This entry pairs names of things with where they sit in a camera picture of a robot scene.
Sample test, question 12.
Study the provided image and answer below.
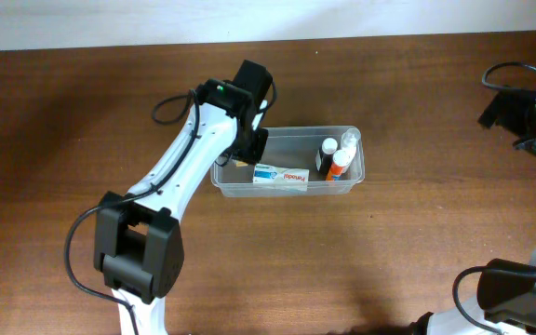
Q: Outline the white Panadol box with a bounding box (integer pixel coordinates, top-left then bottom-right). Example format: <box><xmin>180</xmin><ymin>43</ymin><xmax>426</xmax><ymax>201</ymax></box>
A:
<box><xmin>252</xmin><ymin>164</ymin><xmax>309</xmax><ymax>192</ymax></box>

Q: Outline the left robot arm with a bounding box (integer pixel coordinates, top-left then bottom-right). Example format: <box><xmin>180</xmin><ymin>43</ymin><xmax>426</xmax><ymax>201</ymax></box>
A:
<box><xmin>94</xmin><ymin>60</ymin><xmax>274</xmax><ymax>334</ymax></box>

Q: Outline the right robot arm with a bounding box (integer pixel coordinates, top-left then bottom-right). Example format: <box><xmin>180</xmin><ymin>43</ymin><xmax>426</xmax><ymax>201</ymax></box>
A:
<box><xmin>409</xmin><ymin>61</ymin><xmax>536</xmax><ymax>335</ymax></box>

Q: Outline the black bottle white cap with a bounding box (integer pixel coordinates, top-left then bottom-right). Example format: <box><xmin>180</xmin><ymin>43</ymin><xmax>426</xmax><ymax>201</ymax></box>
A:
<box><xmin>315</xmin><ymin>138</ymin><xmax>338</xmax><ymax>175</ymax></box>

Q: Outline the white spray bottle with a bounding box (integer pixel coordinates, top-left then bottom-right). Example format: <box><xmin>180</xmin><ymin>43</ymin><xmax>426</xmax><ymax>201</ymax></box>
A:
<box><xmin>341</xmin><ymin>127</ymin><xmax>361</xmax><ymax>173</ymax></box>

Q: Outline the black cable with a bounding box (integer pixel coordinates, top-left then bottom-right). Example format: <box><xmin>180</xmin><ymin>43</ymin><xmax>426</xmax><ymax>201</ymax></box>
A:
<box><xmin>451</xmin><ymin>61</ymin><xmax>536</xmax><ymax>335</ymax></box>
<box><xmin>63</xmin><ymin>81</ymin><xmax>278</xmax><ymax>335</ymax></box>

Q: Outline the clear plastic container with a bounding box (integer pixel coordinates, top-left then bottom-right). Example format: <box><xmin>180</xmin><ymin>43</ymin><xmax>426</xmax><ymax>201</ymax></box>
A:
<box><xmin>210</xmin><ymin>126</ymin><xmax>365</xmax><ymax>197</ymax></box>

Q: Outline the orange tube white cap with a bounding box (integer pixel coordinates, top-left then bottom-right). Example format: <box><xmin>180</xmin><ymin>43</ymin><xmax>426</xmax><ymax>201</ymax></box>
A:
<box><xmin>326</xmin><ymin>150</ymin><xmax>350</xmax><ymax>181</ymax></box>

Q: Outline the right black cable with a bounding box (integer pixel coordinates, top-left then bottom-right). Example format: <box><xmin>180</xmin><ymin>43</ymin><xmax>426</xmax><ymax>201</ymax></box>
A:
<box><xmin>451</xmin><ymin>61</ymin><xmax>536</xmax><ymax>335</ymax></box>

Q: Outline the left black cable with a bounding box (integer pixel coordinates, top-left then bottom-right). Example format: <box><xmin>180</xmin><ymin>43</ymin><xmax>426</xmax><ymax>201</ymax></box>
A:
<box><xmin>63</xmin><ymin>81</ymin><xmax>278</xmax><ymax>335</ymax></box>

